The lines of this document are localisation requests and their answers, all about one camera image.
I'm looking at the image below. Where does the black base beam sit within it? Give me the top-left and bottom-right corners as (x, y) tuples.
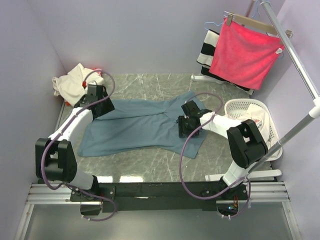
(70, 181), (248, 212)

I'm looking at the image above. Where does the metal clothes rack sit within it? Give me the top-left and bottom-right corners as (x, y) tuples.
(191, 0), (320, 186)

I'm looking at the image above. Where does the wooden clip hanger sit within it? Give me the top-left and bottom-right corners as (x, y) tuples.
(224, 11), (279, 37)

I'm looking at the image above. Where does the aluminium rail frame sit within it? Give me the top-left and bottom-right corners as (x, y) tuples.
(13, 99), (303, 240)

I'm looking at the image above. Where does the pink folded t shirt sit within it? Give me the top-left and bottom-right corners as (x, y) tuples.
(90, 68), (104, 81)

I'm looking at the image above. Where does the blue wire hanger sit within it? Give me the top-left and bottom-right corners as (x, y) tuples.
(203, 21), (223, 31)

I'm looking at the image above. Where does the black white striped cloth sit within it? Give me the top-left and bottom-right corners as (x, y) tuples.
(196, 29), (255, 95)

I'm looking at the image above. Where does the blue t shirt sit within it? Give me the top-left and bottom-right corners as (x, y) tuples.
(77, 91), (207, 159)

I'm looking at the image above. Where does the cream folded t shirt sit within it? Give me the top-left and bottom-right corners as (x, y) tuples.
(52, 63), (105, 106)

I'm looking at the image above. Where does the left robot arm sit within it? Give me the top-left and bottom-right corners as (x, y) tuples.
(35, 84), (115, 201)

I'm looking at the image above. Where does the red towel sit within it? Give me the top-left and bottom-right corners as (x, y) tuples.
(209, 19), (285, 90)

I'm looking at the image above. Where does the white t shirt in basket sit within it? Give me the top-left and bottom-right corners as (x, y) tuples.
(238, 104), (270, 143)

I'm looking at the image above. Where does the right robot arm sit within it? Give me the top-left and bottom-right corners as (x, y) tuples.
(178, 100), (268, 200)

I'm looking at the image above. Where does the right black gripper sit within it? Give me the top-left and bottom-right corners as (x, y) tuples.
(178, 116), (200, 138)

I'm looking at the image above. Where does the white laundry basket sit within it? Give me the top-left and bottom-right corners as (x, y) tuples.
(224, 98), (280, 149)

